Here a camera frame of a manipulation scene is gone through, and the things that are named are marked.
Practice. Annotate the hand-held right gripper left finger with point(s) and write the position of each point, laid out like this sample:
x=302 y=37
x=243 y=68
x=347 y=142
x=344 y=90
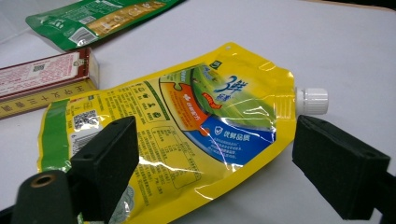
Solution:
x=102 y=161

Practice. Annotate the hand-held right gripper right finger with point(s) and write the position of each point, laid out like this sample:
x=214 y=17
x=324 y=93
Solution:
x=339 y=168

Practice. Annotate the red and yellow carton box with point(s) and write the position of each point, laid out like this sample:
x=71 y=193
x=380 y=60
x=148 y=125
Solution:
x=40 y=77

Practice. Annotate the yellow spouted sauce pouch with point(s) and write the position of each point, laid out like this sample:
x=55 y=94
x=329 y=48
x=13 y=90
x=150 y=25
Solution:
x=186 y=93

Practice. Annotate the green snack pouch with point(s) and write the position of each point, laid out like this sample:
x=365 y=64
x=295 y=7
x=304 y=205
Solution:
x=102 y=18

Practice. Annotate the white table cover sheet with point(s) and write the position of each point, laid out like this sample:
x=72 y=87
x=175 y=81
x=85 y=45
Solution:
x=342 y=49

